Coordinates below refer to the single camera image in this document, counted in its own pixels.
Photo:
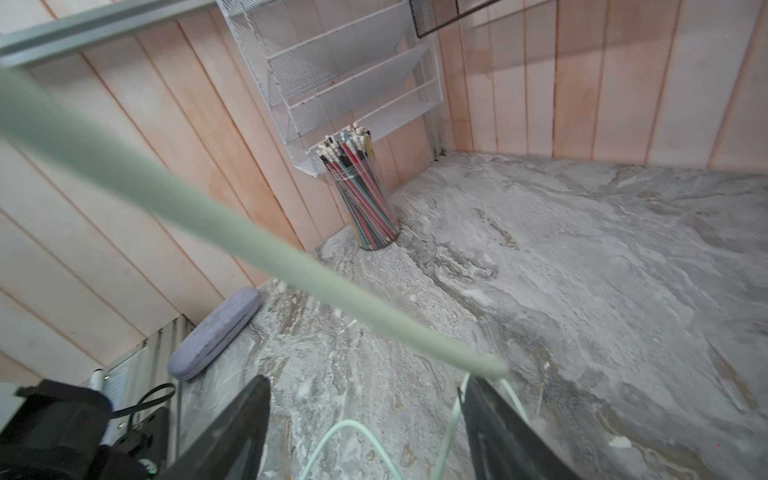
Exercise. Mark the lavender glasses case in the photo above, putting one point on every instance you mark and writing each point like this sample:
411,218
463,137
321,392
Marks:
213,335

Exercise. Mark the black wire mesh basket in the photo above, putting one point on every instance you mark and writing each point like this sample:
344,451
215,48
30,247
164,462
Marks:
431,15

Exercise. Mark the aluminium left wall rail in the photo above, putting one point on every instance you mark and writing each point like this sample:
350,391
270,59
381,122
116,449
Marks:
79,32

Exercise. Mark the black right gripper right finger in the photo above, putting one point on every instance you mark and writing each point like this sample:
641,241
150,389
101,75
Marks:
502,445

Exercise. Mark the mint green headphones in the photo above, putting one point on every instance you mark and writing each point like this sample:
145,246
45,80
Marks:
32,117

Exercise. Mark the clear cup of pencils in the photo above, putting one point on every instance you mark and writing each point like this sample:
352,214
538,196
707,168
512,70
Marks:
348,157

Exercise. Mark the white wire mesh shelf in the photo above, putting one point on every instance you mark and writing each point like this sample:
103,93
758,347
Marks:
323,65

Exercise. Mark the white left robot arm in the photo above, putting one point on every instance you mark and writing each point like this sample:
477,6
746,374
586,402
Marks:
63,431

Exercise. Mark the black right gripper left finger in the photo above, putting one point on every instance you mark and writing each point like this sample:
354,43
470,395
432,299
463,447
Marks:
232,446

